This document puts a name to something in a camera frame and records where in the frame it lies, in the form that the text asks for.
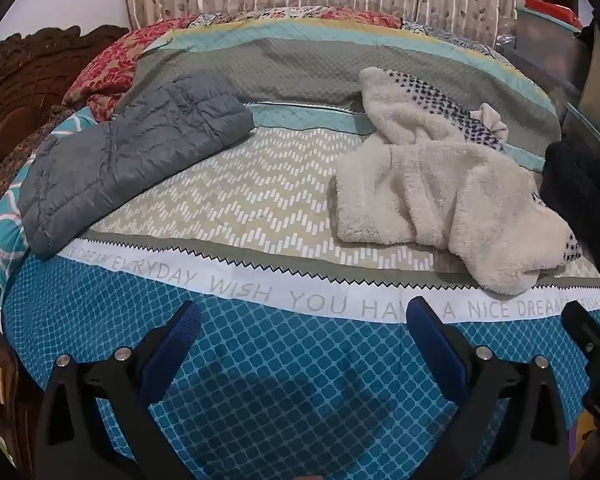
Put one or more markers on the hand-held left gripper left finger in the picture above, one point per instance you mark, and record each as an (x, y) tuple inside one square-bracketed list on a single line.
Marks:
[(181, 331)]

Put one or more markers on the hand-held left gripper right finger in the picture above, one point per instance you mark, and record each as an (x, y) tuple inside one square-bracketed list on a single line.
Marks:
[(430, 332)]

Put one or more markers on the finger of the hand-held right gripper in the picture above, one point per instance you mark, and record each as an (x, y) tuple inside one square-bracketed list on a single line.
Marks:
[(587, 332)]

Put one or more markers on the white dotted fleece garment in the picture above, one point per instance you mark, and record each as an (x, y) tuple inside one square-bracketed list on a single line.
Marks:
[(430, 185)]

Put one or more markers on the dark navy fleece cloth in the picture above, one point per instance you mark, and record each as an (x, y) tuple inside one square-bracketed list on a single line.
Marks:
[(585, 190)]

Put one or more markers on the teal patterned bedspread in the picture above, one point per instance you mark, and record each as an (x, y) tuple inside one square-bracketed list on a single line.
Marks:
[(280, 210)]

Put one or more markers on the grey quilted puffer jacket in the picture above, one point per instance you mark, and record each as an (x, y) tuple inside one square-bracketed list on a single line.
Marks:
[(130, 160)]

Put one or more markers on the teal white patterned pillow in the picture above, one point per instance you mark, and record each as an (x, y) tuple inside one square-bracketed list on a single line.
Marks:
[(0, 245)]

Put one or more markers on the clear storage box red lid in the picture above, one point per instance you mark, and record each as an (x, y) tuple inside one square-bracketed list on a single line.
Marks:
[(545, 45)]

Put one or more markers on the carved wooden headboard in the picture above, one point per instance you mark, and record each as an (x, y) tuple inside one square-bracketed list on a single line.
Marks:
[(25, 85)]

